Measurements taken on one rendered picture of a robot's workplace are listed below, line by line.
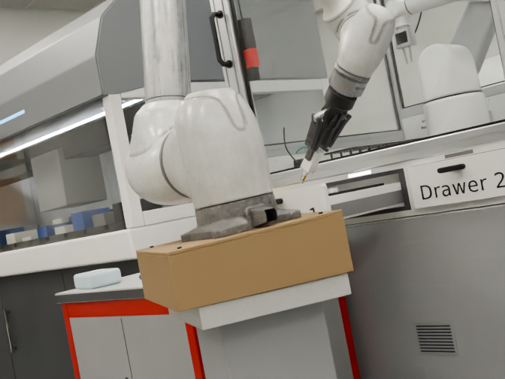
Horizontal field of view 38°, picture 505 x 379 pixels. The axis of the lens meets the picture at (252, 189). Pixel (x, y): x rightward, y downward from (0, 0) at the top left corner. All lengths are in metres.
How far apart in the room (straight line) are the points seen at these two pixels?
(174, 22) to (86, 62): 1.04
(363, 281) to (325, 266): 0.83
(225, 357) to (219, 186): 0.30
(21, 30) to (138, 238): 3.98
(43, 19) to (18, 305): 3.42
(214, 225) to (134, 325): 0.68
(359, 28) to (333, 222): 0.56
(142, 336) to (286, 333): 0.67
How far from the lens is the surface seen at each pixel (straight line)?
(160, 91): 1.55
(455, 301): 1.97
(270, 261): 1.26
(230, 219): 1.32
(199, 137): 1.33
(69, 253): 2.84
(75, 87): 2.66
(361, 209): 1.84
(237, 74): 2.37
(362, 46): 1.70
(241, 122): 1.34
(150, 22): 1.60
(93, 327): 2.12
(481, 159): 1.85
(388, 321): 2.11
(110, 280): 2.12
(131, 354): 1.99
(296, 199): 1.77
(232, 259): 1.24
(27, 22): 6.33
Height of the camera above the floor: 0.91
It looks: 1 degrees up
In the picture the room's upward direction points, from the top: 11 degrees counter-clockwise
